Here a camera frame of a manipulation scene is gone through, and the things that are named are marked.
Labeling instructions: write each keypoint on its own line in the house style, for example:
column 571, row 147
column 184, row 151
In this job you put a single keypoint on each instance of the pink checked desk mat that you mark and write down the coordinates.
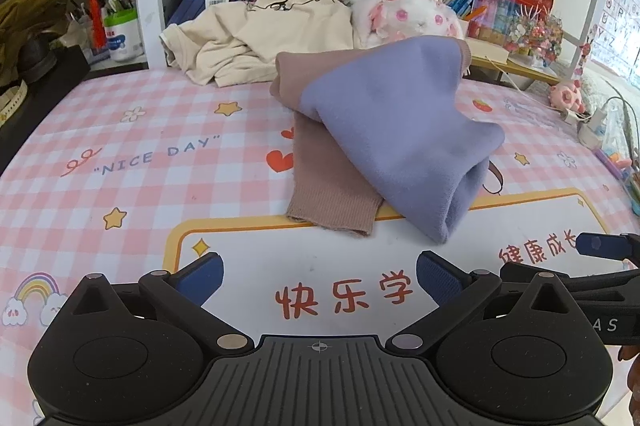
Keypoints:
column 150, row 186

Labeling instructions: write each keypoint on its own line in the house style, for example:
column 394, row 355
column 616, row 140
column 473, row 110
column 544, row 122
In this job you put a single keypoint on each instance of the black bag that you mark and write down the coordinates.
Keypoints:
column 45, row 86

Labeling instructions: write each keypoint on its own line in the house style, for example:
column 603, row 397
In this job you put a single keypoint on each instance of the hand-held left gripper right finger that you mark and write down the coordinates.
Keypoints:
column 440, row 278

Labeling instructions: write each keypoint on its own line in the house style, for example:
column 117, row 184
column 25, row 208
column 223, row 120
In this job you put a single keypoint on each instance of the purple and mauve sweater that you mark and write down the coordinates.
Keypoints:
column 400, row 131

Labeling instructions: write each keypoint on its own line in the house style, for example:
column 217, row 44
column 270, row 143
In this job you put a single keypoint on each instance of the white charger plug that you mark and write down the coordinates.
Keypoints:
column 590, row 126

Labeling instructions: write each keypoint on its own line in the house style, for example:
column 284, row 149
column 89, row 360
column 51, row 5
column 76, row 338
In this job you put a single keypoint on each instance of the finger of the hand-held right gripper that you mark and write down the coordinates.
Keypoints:
column 600, row 247
column 595, row 283

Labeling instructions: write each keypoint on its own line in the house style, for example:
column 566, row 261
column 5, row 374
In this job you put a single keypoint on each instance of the thick white book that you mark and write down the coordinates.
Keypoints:
column 487, row 48

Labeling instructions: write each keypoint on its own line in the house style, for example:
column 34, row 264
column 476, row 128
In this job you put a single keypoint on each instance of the white can with green lid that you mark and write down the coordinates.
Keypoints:
column 122, row 38

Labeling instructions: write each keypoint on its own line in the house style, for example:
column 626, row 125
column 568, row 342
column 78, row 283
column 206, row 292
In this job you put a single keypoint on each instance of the wall poster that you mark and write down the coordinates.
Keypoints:
column 617, row 1

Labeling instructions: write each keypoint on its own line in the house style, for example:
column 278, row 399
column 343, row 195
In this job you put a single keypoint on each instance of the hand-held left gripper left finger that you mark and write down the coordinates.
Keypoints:
column 200, row 278

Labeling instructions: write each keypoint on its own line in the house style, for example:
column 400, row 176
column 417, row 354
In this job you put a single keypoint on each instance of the person's right hand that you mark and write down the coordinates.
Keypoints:
column 634, row 373

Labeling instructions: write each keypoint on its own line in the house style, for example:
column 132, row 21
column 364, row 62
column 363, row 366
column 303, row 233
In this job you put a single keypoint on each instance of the small pink plush toy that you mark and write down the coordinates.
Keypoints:
column 567, row 95

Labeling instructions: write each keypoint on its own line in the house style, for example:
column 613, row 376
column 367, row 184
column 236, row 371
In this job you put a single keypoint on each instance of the grey quilted blanket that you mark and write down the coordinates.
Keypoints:
column 612, row 86

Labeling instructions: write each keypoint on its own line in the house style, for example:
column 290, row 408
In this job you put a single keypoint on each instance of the red and pink box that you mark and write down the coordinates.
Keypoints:
column 510, row 8

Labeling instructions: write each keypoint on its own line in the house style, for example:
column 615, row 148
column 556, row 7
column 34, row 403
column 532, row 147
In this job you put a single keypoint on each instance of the purple clay stick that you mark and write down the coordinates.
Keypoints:
column 607, row 161

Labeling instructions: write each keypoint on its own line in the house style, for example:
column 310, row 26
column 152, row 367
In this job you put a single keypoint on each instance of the olive cloth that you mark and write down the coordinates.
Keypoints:
column 32, row 18

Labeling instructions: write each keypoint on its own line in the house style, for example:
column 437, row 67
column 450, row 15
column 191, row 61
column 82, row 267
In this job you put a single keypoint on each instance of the white and pink plush bunny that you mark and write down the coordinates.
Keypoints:
column 420, row 13

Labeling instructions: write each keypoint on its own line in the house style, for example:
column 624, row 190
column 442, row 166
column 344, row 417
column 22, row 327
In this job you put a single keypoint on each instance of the low wooden shelf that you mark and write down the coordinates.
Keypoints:
column 520, row 73

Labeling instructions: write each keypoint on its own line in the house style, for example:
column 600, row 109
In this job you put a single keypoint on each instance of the orange clay stick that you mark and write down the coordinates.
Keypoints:
column 622, row 162

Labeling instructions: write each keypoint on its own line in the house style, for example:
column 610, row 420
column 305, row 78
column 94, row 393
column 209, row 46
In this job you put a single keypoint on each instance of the beaded flower ornament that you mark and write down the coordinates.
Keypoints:
column 537, row 31

